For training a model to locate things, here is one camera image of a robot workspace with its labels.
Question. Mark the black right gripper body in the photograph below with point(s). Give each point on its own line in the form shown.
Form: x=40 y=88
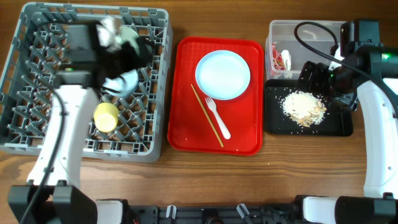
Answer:
x=322 y=80

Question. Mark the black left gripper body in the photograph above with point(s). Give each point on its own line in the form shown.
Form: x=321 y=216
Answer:
x=120 y=63

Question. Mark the green bowl with food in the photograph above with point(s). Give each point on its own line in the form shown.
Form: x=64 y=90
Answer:
x=122 y=86

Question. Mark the yellow plastic cup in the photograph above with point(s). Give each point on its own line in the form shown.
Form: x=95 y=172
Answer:
x=106 y=117

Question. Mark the light blue plate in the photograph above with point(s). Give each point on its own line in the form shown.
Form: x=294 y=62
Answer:
x=222 y=75

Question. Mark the white plastic fork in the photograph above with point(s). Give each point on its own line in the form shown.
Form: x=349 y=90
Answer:
x=212 y=106

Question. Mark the red snack wrapper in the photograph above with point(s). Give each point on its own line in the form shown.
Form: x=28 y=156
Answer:
x=277 y=59

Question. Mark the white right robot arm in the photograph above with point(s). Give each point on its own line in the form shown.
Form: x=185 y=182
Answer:
x=367 y=74

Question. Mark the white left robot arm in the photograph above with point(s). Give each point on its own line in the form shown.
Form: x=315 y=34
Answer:
x=98 y=51

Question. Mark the grey dishwasher rack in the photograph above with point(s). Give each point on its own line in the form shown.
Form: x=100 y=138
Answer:
x=39 y=47

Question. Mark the rice and food scraps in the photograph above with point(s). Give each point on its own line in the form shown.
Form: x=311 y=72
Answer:
x=303 y=108

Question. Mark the clear plastic bin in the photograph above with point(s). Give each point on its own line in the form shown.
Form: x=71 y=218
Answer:
x=281 y=32

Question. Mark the black tray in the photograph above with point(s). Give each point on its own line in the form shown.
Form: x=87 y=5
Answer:
x=334 y=122

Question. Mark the red plastic tray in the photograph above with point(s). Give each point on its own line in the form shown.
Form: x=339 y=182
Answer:
x=243 y=116

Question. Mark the wooden chopstick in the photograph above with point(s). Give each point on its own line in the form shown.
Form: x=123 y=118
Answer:
x=207 y=116

